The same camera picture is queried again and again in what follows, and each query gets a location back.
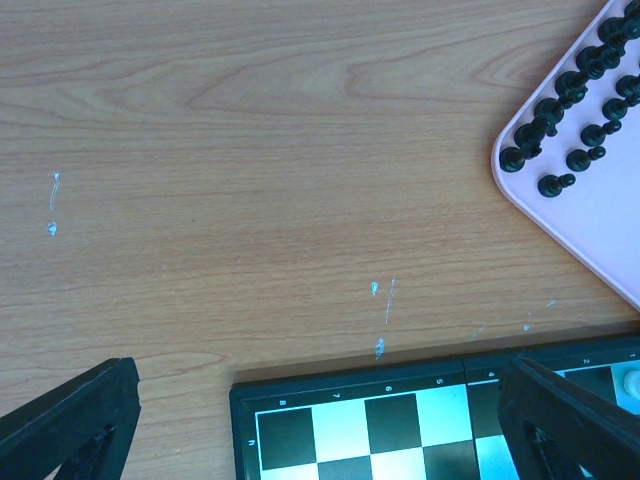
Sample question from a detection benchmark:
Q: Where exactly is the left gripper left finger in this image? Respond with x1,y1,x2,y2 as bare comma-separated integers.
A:
1,357,141,479

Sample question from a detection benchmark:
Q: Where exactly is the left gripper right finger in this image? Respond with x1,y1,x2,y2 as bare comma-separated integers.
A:
498,358,639,479

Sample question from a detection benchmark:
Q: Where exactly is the white rook chess piece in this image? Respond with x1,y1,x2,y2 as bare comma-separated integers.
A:
623,370,640,400

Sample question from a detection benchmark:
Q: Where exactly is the black pawn chess piece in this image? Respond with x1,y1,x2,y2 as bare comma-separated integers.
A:
537,174,576,198

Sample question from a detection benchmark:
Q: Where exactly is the black and silver chessboard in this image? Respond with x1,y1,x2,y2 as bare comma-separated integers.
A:
229,335,639,479

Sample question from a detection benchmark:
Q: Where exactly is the pink plastic tray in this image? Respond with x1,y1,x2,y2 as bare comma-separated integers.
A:
492,1,639,306

